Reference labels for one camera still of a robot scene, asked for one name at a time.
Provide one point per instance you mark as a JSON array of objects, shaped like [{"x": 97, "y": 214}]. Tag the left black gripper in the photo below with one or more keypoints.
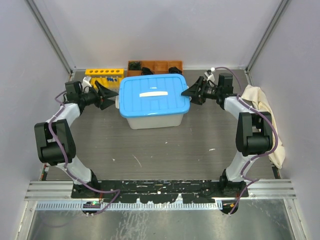
[{"x": 103, "y": 102}]

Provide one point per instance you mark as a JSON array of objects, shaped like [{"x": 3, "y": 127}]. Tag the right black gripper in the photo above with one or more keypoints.
[{"x": 193, "y": 90}]

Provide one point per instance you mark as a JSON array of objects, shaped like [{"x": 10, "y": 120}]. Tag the yellow test tube rack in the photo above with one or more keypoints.
[{"x": 101, "y": 75}]

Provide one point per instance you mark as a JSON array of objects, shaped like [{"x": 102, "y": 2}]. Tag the white plastic tub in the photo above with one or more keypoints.
[{"x": 155, "y": 121}]

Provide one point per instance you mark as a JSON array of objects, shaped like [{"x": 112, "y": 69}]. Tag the blue plastic lid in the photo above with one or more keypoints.
[{"x": 173, "y": 83}]

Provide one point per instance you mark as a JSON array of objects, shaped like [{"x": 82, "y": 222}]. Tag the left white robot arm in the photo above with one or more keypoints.
[{"x": 54, "y": 141}]

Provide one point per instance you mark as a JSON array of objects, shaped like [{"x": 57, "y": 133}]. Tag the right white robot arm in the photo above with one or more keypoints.
[{"x": 254, "y": 133}]

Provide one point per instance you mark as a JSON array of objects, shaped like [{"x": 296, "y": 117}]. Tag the rolled tie blue pattern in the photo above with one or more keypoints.
[{"x": 174, "y": 70}]

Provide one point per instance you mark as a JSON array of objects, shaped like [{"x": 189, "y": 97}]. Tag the rolled tie top left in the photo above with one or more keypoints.
[{"x": 134, "y": 66}]

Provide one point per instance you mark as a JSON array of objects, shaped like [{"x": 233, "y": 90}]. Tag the wooden compartment tray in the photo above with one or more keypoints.
[{"x": 157, "y": 66}]

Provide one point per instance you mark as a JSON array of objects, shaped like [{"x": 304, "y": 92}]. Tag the rolled tie orange pattern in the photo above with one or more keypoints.
[{"x": 146, "y": 71}]

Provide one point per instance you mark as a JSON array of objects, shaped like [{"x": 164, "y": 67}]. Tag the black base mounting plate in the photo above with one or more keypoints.
[{"x": 168, "y": 191}]

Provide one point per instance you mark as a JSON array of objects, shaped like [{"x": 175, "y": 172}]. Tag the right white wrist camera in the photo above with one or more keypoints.
[{"x": 209, "y": 74}]

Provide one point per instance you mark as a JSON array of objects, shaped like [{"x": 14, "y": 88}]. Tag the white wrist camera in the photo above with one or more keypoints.
[
  {"x": 209, "y": 74},
  {"x": 86, "y": 82}
]

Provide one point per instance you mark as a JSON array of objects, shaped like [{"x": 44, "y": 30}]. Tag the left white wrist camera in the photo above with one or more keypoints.
[{"x": 86, "y": 82}]

